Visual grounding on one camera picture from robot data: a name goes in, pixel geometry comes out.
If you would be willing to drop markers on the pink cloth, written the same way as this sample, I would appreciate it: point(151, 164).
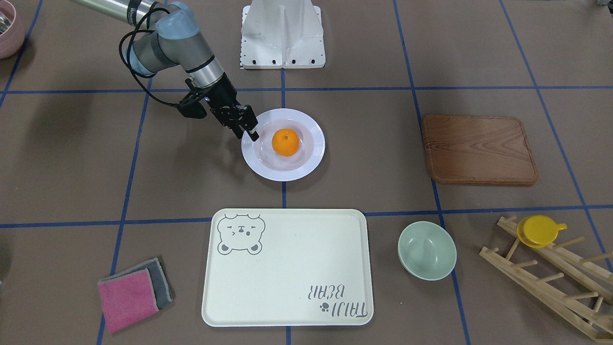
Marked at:
point(127, 299)

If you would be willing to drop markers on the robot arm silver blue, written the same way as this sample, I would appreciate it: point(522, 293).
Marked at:
point(167, 35)

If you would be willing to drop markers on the white round plate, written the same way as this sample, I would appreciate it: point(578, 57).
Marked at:
point(264, 161)

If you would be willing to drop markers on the brown wooden tray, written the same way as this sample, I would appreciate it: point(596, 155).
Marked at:
point(478, 150)

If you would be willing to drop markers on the wooden dish rack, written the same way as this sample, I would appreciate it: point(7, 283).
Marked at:
point(576, 288)

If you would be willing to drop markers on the grey cloth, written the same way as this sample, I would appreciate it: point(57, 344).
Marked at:
point(160, 286)

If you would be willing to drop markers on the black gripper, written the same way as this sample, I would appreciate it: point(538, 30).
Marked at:
point(223, 99)

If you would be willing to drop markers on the orange fruit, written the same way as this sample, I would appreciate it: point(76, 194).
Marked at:
point(285, 142)

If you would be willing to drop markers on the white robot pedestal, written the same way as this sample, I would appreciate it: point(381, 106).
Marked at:
point(282, 34)

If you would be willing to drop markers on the yellow mug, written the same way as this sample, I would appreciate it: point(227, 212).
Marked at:
point(538, 231)

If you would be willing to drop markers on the pink bowl with ice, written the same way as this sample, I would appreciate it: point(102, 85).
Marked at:
point(13, 34)

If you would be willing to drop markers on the green ceramic bowl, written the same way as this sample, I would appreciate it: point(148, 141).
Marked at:
point(427, 251)

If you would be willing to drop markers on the cream bear tray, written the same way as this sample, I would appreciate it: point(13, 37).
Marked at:
point(288, 268)

